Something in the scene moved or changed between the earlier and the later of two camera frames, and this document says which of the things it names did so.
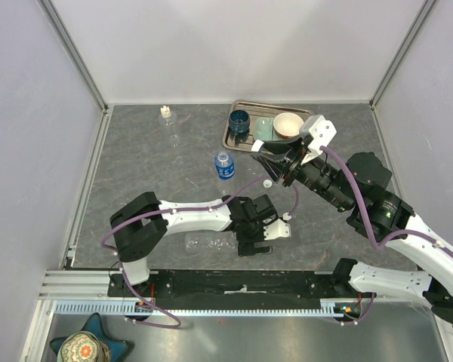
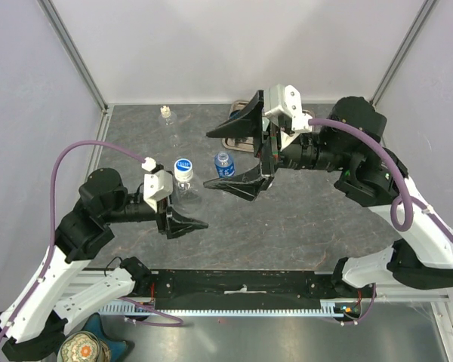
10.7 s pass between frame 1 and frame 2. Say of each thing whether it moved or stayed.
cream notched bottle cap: stayed
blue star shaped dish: stayed
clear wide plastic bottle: moved
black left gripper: moved
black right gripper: moved
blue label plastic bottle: stayed
